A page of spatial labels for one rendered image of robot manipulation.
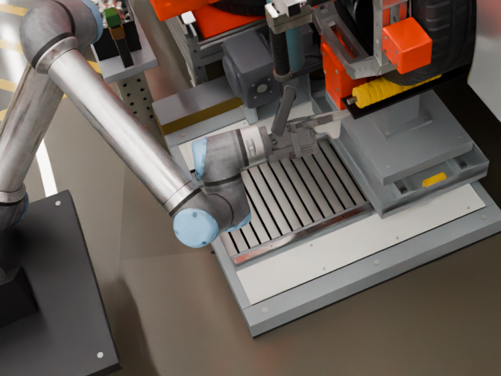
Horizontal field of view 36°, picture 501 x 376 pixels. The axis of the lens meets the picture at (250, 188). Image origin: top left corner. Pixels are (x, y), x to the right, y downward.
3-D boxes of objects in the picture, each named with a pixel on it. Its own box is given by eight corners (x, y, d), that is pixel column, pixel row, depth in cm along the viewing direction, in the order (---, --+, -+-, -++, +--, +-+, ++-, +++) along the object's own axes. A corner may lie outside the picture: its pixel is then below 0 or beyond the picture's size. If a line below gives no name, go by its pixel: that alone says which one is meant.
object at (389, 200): (486, 177, 236) (490, 158, 229) (381, 221, 232) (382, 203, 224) (406, 75, 266) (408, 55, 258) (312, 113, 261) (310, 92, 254)
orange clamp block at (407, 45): (411, 39, 173) (432, 63, 168) (379, 51, 172) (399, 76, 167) (412, 15, 167) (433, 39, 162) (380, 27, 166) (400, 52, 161)
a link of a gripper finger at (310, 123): (330, 120, 179) (294, 130, 178) (328, 113, 178) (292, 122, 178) (334, 122, 174) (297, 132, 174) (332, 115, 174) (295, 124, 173)
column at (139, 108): (159, 118, 280) (130, 31, 246) (133, 127, 279) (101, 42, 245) (150, 100, 286) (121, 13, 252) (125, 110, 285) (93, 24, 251)
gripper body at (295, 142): (315, 147, 183) (266, 160, 183) (307, 113, 181) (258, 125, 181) (320, 151, 176) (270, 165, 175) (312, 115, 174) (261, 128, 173)
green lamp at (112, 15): (122, 24, 218) (118, 13, 215) (109, 28, 218) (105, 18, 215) (118, 16, 221) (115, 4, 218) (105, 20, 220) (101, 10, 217)
